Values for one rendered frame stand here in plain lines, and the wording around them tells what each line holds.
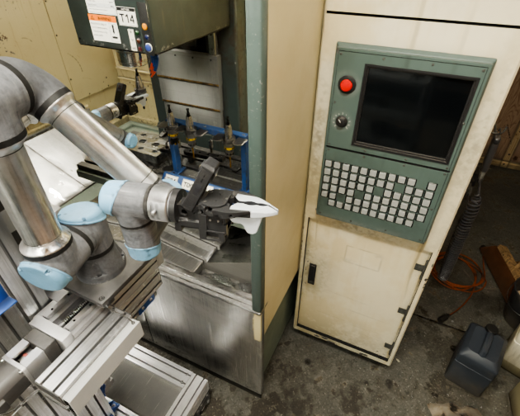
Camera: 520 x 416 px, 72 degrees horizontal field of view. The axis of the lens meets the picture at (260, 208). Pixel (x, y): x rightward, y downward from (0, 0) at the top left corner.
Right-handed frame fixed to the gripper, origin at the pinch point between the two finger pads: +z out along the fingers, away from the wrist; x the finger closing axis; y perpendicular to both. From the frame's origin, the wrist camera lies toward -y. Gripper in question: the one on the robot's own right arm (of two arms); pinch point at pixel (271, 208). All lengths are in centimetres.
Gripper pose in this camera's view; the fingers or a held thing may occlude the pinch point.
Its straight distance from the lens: 69.2
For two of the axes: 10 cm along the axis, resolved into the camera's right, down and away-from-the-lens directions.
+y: -0.3, 8.6, 5.0
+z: 9.8, 1.2, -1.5
